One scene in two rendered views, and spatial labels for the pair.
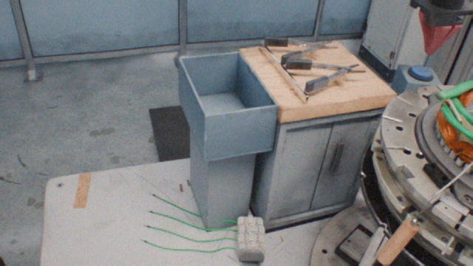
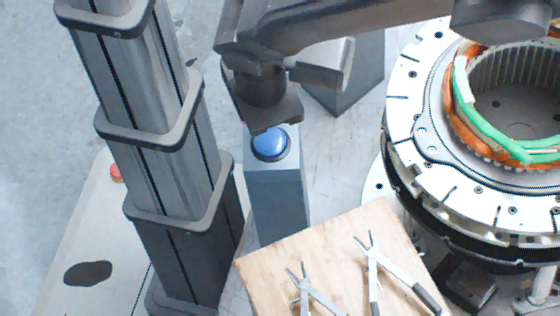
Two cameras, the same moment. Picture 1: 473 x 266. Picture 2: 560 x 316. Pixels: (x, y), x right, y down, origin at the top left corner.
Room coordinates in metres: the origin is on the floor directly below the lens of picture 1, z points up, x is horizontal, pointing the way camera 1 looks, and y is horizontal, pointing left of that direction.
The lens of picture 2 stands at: (0.58, 0.31, 2.20)
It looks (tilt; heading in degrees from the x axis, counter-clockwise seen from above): 61 degrees down; 278
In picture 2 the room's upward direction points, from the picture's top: 10 degrees counter-clockwise
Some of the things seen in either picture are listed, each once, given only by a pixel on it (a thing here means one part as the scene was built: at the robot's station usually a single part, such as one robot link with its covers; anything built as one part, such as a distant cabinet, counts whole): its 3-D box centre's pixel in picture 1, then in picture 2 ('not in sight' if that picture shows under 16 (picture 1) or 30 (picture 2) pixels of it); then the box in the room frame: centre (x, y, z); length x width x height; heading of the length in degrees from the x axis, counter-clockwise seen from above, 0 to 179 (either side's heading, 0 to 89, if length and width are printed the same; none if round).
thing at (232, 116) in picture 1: (220, 150); not in sight; (0.53, 0.02, 0.92); 0.17 x 0.11 x 0.28; 22
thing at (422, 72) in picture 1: (421, 72); (270, 142); (0.67, -0.34, 1.04); 0.04 x 0.04 x 0.01
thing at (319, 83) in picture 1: (316, 83); (426, 299); (0.50, -0.11, 1.09); 0.04 x 0.01 x 0.02; 127
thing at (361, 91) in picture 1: (312, 75); (348, 305); (0.59, -0.12, 1.05); 0.20 x 0.19 x 0.02; 112
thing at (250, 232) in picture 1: (250, 238); not in sight; (0.44, -0.04, 0.80); 0.10 x 0.05 x 0.04; 3
